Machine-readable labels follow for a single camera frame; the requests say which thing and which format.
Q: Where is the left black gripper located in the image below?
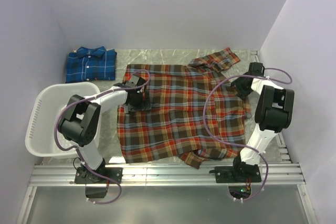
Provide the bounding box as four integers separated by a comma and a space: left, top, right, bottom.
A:
124, 90, 151, 115

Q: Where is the red brown plaid shirt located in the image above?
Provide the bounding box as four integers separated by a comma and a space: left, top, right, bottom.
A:
117, 48, 250, 168

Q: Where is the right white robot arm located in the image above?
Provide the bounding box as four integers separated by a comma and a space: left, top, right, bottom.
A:
210, 62, 295, 183

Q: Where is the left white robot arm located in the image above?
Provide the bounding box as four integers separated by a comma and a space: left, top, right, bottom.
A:
54, 74, 150, 185

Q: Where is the folded blue plaid shirt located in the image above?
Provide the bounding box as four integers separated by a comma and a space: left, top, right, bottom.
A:
66, 46, 117, 83

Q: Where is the white plastic laundry basket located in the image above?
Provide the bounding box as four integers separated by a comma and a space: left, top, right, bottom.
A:
25, 82, 100, 159

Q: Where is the aluminium side rail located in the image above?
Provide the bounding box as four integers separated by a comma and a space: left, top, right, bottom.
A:
250, 50, 292, 162

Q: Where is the aluminium mounting rail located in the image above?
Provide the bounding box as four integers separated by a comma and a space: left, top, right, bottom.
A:
28, 162, 306, 187

